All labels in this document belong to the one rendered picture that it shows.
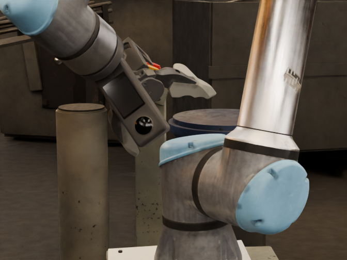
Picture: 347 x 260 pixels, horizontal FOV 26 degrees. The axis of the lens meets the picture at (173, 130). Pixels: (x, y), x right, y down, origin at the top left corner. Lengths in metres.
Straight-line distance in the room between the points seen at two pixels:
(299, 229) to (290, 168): 1.46
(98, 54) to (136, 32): 2.77
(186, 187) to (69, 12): 0.41
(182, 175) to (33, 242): 1.31
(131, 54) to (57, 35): 0.16
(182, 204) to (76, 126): 0.56
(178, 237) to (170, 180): 0.10
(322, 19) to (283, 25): 2.06
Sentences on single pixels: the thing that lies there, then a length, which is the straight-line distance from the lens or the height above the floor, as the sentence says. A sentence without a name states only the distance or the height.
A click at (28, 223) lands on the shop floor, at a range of 2.64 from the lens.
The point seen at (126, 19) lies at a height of 0.64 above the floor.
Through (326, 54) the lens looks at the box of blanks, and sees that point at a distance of 3.20.
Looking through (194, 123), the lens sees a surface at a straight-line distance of 2.05.
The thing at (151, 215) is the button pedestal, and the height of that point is 0.26.
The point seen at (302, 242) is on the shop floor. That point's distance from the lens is 2.45.
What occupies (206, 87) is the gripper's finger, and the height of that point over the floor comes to 0.65.
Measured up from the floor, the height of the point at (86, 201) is 0.31.
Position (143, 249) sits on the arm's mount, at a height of 0.32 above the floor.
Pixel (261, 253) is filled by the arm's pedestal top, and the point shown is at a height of 0.30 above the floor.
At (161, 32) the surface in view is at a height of 0.58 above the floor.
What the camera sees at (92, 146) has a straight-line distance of 1.73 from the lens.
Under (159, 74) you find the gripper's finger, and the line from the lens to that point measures 1.01.
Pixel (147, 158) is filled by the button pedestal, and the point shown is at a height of 0.40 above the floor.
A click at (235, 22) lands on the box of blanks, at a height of 0.66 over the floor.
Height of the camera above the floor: 0.79
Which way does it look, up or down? 11 degrees down
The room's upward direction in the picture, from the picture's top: straight up
